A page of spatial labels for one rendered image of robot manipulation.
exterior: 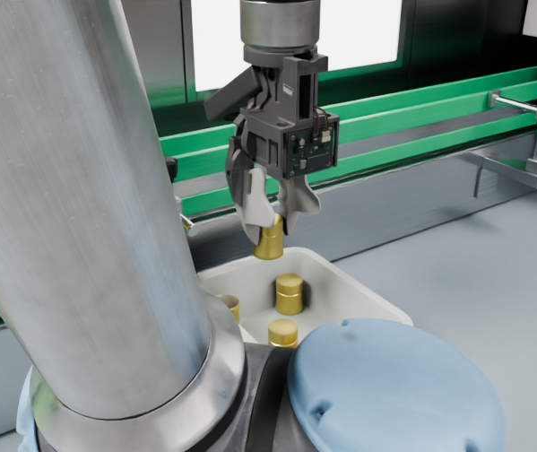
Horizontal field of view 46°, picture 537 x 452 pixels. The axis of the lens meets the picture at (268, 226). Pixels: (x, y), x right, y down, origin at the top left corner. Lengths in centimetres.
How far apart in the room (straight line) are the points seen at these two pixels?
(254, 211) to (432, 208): 49
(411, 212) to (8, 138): 89
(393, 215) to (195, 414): 74
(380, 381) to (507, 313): 58
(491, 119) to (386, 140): 24
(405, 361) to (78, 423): 17
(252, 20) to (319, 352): 33
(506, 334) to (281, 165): 41
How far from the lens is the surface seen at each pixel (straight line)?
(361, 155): 95
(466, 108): 109
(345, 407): 32
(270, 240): 69
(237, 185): 65
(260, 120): 60
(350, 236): 97
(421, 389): 35
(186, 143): 86
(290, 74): 58
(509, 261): 104
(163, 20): 91
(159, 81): 92
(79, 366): 28
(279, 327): 71
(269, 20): 58
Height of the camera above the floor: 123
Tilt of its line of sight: 27 degrees down
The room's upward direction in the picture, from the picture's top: straight up
